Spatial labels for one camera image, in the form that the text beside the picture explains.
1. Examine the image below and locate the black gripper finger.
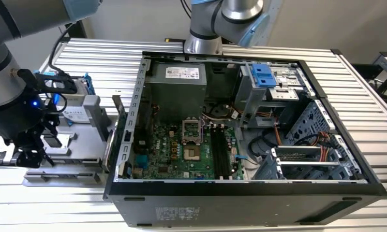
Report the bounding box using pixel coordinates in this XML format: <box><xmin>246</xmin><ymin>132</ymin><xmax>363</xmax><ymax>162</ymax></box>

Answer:
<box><xmin>37</xmin><ymin>116</ymin><xmax>59</xmax><ymax>167</ymax></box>
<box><xmin>0</xmin><ymin>142</ymin><xmax>43</xmax><ymax>169</ymax></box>

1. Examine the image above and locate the black RAM slot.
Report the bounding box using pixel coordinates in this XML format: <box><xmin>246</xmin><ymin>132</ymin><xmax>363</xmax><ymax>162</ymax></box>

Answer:
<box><xmin>215</xmin><ymin>124</ymin><xmax>226</xmax><ymax>180</ymax></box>
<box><xmin>211</xmin><ymin>124</ymin><xmax>220</xmax><ymax>180</ymax></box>
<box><xmin>219</xmin><ymin>124</ymin><xmax>230</xmax><ymax>180</ymax></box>

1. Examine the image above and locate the silver CPU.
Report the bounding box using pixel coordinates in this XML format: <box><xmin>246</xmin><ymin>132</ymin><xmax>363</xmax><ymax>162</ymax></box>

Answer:
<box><xmin>56</xmin><ymin>133</ymin><xmax>72</xmax><ymax>148</ymax></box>

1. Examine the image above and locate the hard disk in blue carrier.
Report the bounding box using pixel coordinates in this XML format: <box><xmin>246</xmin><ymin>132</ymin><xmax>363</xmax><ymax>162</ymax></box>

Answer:
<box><xmin>33</xmin><ymin>70</ymin><xmax>95</xmax><ymax>126</ymax></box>

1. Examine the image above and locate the gray parts rack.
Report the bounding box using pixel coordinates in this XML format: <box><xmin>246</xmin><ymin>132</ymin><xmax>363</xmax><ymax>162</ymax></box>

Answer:
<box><xmin>23</xmin><ymin>95</ymin><xmax>116</xmax><ymax>188</ymax></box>

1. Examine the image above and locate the green graphics card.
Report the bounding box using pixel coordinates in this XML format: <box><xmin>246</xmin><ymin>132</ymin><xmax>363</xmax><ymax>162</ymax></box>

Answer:
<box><xmin>101</xmin><ymin>94</ymin><xmax>129</xmax><ymax>174</ymax></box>

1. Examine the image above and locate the green motherboard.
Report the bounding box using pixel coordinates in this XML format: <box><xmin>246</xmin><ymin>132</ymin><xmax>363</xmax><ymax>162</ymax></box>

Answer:
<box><xmin>132</xmin><ymin>120</ymin><xmax>246</xmax><ymax>181</ymax></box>

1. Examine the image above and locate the gray power supply unit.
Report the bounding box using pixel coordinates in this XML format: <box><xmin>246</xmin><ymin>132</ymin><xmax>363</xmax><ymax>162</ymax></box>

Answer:
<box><xmin>144</xmin><ymin>61</ymin><xmax>208</xmax><ymax>121</ymax></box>

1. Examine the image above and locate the metal socket cover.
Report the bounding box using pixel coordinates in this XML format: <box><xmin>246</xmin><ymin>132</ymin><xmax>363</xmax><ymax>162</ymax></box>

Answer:
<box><xmin>182</xmin><ymin>116</ymin><xmax>203</xmax><ymax>145</ymax></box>

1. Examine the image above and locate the CPU socket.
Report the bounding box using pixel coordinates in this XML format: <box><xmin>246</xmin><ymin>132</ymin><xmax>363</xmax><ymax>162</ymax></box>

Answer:
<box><xmin>183</xmin><ymin>144</ymin><xmax>202</xmax><ymax>162</ymax></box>

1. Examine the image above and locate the black open PC case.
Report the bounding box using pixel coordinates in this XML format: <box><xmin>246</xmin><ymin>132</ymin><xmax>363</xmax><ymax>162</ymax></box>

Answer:
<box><xmin>101</xmin><ymin>49</ymin><xmax>387</xmax><ymax>229</ymax></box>

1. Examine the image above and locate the gray metal drive cage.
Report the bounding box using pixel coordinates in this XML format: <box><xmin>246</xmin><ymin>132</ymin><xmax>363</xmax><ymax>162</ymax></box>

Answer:
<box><xmin>234</xmin><ymin>62</ymin><xmax>307</xmax><ymax>128</ymax></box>

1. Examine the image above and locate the blue plastic drive latch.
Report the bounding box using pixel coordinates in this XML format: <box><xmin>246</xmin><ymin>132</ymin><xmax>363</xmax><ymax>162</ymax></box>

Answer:
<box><xmin>251</xmin><ymin>63</ymin><xmax>278</xmax><ymax>88</ymax></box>

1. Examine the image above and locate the gray disk bay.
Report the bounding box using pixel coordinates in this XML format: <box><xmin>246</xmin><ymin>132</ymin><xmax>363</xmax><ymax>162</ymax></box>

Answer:
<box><xmin>254</xmin><ymin>145</ymin><xmax>348</xmax><ymax>181</ymax></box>

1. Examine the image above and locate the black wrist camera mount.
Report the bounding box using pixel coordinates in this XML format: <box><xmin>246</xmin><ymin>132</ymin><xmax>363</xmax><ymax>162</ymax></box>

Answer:
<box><xmin>17</xmin><ymin>69</ymin><xmax>79</xmax><ymax>95</ymax></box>

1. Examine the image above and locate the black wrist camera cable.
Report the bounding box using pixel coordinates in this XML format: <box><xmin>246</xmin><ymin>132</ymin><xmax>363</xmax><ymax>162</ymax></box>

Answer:
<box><xmin>48</xmin><ymin>21</ymin><xmax>80</xmax><ymax>75</ymax></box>

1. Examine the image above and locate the black vertical post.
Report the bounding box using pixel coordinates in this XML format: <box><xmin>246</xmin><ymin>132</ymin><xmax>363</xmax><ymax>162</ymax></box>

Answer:
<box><xmin>65</xmin><ymin>20</ymin><xmax>88</xmax><ymax>43</ymax></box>

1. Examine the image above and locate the power supply wire bundle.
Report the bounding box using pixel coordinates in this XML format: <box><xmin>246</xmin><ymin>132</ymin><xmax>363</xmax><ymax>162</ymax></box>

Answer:
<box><xmin>202</xmin><ymin>102</ymin><xmax>243</xmax><ymax>121</ymax></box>

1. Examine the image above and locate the flat data cable with tab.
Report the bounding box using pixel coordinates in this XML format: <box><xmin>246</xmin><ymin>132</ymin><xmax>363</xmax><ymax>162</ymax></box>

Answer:
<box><xmin>234</xmin><ymin>154</ymin><xmax>260</xmax><ymax>163</ymax></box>

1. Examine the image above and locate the black cable loop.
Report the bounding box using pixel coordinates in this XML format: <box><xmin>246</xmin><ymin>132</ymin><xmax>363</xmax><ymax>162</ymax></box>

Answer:
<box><xmin>248</xmin><ymin>135</ymin><xmax>275</xmax><ymax>159</ymax></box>

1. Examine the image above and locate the orange red yellow wire bundle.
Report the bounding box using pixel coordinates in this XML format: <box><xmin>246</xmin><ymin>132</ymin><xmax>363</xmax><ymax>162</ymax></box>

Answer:
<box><xmin>318</xmin><ymin>131</ymin><xmax>332</xmax><ymax>163</ymax></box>

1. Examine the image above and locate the metal frame side table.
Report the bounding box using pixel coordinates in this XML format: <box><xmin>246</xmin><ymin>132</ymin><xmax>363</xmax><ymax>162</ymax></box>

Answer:
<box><xmin>372</xmin><ymin>51</ymin><xmax>387</xmax><ymax>108</ymax></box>

